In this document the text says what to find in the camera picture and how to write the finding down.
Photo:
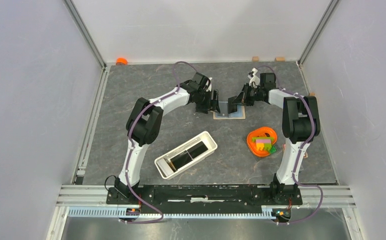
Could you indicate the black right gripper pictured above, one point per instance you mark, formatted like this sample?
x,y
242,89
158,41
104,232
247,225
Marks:
x,y
238,100

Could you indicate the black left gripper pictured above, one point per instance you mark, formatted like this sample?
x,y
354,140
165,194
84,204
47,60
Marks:
x,y
211,104

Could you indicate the black credit card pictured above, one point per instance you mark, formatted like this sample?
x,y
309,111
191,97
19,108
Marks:
x,y
197,149
223,109
180,160

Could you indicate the beige leather card holder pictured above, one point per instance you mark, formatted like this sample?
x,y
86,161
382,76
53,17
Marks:
x,y
238,114

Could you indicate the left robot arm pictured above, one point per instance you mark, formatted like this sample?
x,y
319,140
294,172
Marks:
x,y
144,122

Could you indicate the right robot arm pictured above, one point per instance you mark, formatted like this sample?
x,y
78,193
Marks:
x,y
300,124

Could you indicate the orange bowl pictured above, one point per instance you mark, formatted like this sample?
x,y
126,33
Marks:
x,y
263,131

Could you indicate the coloured toy blocks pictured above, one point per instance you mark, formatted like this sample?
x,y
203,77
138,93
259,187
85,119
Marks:
x,y
262,146

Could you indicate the white plastic tray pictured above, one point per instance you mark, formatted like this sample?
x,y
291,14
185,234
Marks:
x,y
162,162

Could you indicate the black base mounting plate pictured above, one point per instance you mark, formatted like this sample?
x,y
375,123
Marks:
x,y
202,199

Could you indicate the orange round cap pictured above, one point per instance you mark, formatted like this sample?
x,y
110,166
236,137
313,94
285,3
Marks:
x,y
121,61

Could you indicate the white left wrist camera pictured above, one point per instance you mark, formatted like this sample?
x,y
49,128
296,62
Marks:
x,y
208,86

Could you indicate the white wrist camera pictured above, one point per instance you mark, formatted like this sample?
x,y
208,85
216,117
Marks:
x,y
208,86
254,80

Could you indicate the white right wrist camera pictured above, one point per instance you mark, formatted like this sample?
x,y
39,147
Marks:
x,y
254,80

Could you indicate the white toothed cable rail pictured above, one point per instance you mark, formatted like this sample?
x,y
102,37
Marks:
x,y
125,213

